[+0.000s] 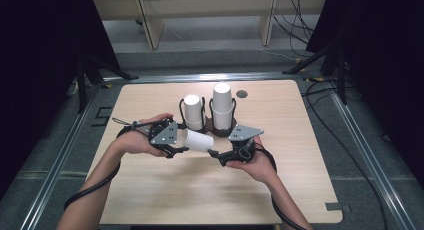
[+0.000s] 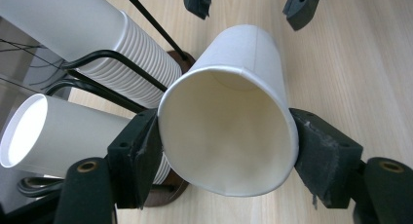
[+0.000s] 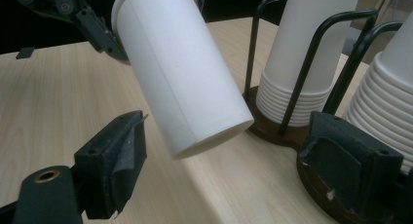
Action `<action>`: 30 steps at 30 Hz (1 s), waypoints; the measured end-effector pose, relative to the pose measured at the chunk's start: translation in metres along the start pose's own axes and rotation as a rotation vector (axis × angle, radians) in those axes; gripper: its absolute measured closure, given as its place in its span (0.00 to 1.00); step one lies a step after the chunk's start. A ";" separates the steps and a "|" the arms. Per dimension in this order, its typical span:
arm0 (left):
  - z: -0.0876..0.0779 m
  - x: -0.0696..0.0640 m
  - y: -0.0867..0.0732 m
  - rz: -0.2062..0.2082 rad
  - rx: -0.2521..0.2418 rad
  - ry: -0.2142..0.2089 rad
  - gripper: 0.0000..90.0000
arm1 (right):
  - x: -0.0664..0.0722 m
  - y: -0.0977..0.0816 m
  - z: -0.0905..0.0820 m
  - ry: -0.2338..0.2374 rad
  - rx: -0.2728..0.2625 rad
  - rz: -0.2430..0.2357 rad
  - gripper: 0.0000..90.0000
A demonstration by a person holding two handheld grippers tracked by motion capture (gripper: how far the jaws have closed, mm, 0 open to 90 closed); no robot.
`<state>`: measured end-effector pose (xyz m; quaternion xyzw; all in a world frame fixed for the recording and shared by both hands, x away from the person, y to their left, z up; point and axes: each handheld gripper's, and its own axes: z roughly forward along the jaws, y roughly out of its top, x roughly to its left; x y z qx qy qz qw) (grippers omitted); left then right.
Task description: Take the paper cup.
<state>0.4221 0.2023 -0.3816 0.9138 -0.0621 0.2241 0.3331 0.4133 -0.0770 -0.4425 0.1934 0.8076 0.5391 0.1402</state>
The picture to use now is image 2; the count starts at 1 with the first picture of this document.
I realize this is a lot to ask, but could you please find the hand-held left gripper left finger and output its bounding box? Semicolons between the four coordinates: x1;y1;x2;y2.
106;107;164;210

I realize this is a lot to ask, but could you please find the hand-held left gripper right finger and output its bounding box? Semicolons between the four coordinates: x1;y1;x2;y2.
288;107;364;209

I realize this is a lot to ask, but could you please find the black wire cup holder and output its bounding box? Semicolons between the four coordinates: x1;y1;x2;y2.
16;0;197;208

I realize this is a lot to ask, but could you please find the short stack of paper cups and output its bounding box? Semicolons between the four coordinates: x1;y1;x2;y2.
0;93;172;186

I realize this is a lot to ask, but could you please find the single white paper cup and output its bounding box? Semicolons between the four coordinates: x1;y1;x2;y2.
157;23;300;199

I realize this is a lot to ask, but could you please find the tall stack of paper cups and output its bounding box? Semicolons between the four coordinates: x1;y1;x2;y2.
0;0;184;110

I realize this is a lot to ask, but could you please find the tangle of black floor cables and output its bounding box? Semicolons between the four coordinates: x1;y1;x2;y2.
0;37;70;89

